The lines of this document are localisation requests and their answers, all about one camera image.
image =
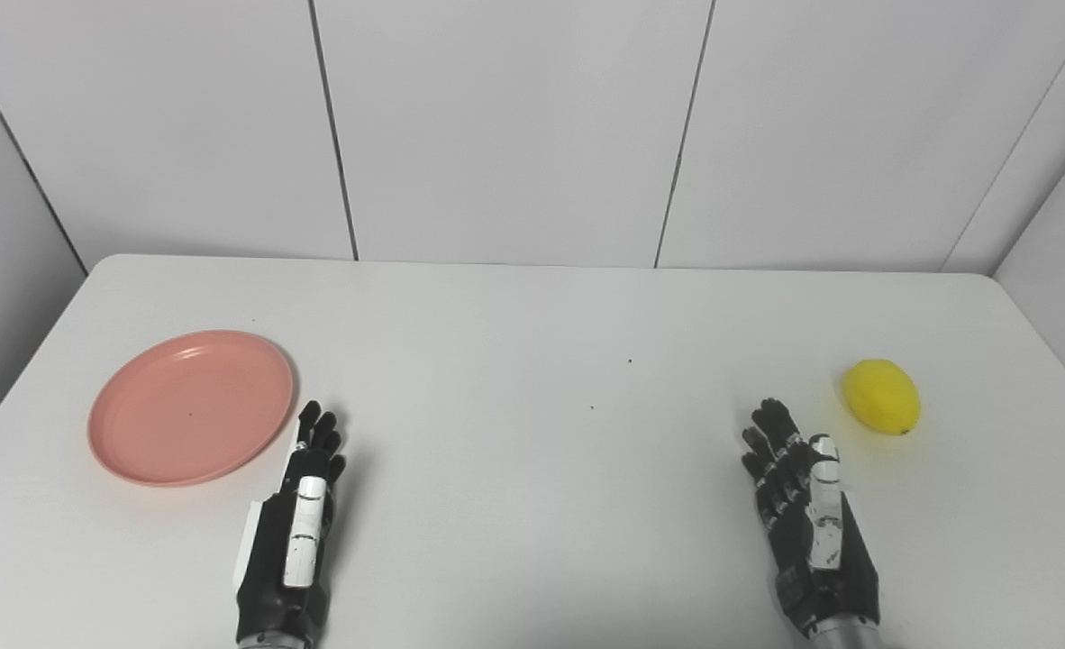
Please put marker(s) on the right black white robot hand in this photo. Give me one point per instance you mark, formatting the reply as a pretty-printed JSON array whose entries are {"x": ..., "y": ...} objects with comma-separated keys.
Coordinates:
[{"x": 812, "y": 541}]

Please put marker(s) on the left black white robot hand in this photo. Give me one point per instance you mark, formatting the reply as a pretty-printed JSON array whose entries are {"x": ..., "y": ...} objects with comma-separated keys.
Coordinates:
[{"x": 280, "y": 550}]

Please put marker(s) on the yellow lemon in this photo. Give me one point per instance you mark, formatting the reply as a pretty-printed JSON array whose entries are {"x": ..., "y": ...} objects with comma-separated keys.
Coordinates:
[{"x": 881, "y": 397}]

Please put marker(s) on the pink round plate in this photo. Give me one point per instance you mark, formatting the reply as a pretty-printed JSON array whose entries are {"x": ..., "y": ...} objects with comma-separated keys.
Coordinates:
[{"x": 190, "y": 410}]

